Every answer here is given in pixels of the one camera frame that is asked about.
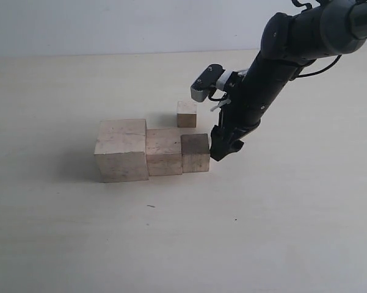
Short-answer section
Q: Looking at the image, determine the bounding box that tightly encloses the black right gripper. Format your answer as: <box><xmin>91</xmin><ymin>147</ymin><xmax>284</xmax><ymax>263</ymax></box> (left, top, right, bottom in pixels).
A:
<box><xmin>210</xmin><ymin>52</ymin><xmax>296</xmax><ymax>161</ymax></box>

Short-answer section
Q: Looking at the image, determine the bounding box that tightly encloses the third largest wooden cube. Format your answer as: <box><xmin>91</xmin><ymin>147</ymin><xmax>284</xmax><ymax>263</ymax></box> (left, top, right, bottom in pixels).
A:
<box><xmin>181</xmin><ymin>134</ymin><xmax>210</xmax><ymax>173</ymax></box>

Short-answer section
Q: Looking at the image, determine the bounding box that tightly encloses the smallest wooden cube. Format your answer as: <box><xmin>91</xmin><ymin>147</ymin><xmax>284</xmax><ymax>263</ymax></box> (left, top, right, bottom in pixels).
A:
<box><xmin>176</xmin><ymin>101</ymin><xmax>197</xmax><ymax>128</ymax></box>

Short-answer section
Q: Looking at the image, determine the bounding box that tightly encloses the second largest wooden cube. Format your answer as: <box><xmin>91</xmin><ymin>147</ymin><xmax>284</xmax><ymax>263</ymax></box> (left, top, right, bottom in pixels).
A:
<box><xmin>146</xmin><ymin>128</ymin><xmax>183</xmax><ymax>176</ymax></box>

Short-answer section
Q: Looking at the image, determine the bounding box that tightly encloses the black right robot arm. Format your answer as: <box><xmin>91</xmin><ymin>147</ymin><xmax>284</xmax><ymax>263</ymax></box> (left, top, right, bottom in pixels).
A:
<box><xmin>210</xmin><ymin>1</ymin><xmax>367</xmax><ymax>161</ymax></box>

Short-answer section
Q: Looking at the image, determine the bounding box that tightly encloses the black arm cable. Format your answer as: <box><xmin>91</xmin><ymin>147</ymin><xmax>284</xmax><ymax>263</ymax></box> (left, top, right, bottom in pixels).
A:
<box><xmin>293</xmin><ymin>54</ymin><xmax>343</xmax><ymax>81</ymax></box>

